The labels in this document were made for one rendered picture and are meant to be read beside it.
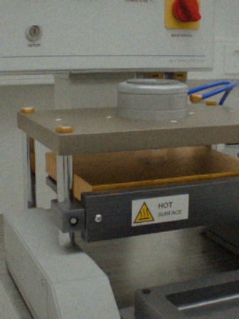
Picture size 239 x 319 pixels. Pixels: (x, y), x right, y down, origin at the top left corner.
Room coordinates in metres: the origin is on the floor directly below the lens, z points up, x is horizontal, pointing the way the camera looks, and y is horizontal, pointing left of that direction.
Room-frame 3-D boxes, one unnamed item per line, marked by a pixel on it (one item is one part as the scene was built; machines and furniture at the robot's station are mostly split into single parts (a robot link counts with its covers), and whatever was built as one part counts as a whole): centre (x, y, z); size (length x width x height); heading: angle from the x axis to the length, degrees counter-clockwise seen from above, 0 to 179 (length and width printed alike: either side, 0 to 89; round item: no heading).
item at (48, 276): (0.48, 0.06, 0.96); 0.25 x 0.05 x 0.07; 23
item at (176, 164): (0.60, -0.05, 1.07); 0.22 x 0.17 x 0.10; 113
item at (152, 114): (0.64, -0.04, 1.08); 0.31 x 0.24 x 0.13; 113
